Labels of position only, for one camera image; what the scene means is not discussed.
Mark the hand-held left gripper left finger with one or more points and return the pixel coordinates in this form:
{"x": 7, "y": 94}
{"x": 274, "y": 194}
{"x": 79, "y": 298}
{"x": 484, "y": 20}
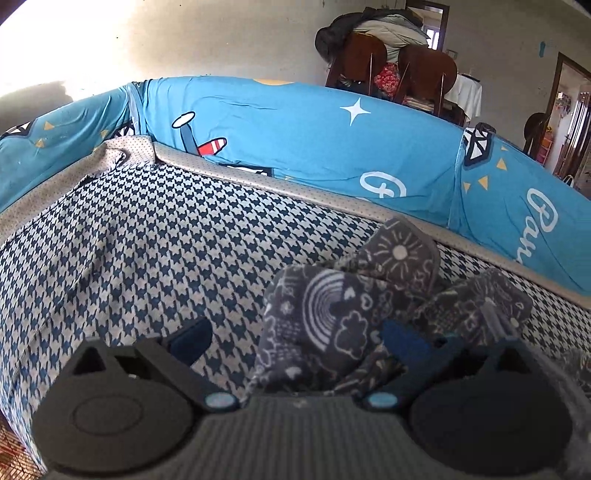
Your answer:
{"x": 191, "y": 339}

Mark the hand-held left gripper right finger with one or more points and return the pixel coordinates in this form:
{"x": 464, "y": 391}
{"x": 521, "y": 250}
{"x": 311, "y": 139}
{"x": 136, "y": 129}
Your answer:
{"x": 401, "y": 341}

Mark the grey patterned fleece jacket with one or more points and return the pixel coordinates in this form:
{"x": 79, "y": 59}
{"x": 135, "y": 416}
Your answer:
{"x": 323, "y": 300}

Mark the pile of clothes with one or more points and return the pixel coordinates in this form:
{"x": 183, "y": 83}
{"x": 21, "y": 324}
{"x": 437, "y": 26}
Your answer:
{"x": 383, "y": 27}

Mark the houndstooth sofa cushion cover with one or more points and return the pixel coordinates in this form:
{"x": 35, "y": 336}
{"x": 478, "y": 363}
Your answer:
{"x": 138, "y": 240}

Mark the brown woven mat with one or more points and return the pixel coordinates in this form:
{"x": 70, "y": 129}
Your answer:
{"x": 16, "y": 452}

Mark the blue printed sofa cover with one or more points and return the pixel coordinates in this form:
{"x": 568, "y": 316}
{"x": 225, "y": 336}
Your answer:
{"x": 286, "y": 134}

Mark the dark chair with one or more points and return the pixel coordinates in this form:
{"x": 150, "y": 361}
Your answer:
{"x": 535, "y": 134}

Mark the table with white tablecloth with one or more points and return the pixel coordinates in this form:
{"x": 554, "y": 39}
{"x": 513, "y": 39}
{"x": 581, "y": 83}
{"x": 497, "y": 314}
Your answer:
{"x": 466, "y": 94}

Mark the red patterned cloth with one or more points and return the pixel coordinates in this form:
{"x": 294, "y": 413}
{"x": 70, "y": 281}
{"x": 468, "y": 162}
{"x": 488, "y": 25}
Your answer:
{"x": 388, "y": 76}

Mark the brown wooden chair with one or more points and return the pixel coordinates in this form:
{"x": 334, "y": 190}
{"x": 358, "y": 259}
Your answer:
{"x": 425, "y": 74}
{"x": 355, "y": 60}

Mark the brown door frame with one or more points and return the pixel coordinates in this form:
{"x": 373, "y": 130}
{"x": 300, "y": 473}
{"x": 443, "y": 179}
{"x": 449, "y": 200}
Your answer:
{"x": 427, "y": 9}
{"x": 561, "y": 83}

